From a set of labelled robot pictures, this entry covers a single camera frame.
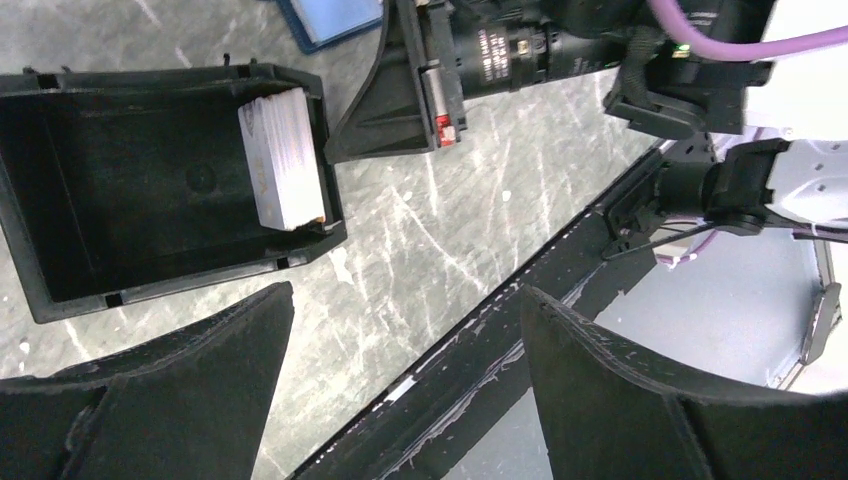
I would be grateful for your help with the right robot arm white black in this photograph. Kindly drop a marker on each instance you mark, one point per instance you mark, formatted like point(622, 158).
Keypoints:
point(685, 74)

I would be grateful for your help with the stack of cards in tray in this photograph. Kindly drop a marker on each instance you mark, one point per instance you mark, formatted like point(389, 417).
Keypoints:
point(282, 160)

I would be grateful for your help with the blue leather card holder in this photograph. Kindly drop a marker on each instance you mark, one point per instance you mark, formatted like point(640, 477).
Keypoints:
point(320, 24)

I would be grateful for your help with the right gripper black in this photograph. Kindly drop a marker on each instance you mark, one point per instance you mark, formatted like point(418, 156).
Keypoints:
point(434, 55)

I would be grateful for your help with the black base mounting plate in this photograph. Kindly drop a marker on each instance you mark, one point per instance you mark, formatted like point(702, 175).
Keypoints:
point(449, 399)

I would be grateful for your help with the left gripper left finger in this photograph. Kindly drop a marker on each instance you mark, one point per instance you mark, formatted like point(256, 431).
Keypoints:
point(190, 404)

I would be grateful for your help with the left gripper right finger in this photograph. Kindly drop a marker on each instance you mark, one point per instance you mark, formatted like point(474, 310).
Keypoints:
point(610, 408)

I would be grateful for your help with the black card tray box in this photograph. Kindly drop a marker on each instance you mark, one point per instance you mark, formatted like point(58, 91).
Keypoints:
point(119, 187)

